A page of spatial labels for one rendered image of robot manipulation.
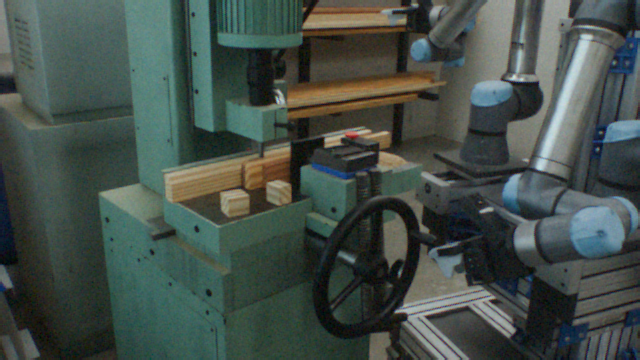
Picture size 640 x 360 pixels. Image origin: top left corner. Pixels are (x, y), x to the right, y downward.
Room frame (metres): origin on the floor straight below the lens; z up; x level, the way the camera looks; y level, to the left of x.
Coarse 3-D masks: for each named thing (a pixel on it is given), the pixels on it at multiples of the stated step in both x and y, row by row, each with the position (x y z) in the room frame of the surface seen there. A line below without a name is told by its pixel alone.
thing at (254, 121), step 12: (228, 108) 1.26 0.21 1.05; (240, 108) 1.23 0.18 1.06; (252, 108) 1.20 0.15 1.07; (264, 108) 1.19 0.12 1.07; (276, 108) 1.20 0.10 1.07; (228, 120) 1.26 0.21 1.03; (240, 120) 1.23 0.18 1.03; (252, 120) 1.20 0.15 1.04; (264, 120) 1.18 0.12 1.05; (276, 120) 1.20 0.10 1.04; (240, 132) 1.23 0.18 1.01; (252, 132) 1.20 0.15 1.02; (264, 132) 1.18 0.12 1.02; (276, 132) 1.20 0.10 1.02
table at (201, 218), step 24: (408, 168) 1.34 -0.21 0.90; (216, 192) 1.13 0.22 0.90; (264, 192) 1.14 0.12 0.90; (168, 216) 1.10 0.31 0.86; (192, 216) 1.03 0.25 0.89; (216, 216) 1.01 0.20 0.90; (240, 216) 1.01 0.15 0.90; (264, 216) 1.03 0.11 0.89; (288, 216) 1.07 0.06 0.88; (312, 216) 1.09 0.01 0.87; (384, 216) 1.13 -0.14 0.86; (216, 240) 0.97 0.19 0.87; (240, 240) 0.99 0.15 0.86
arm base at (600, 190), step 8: (600, 184) 1.25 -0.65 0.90; (608, 184) 1.23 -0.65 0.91; (616, 184) 1.22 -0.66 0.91; (624, 184) 1.21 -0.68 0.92; (592, 192) 1.27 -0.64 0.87; (600, 192) 1.24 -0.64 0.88; (608, 192) 1.23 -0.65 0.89; (616, 192) 1.21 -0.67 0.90; (624, 192) 1.21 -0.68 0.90; (632, 192) 1.20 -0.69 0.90; (632, 200) 1.20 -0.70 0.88
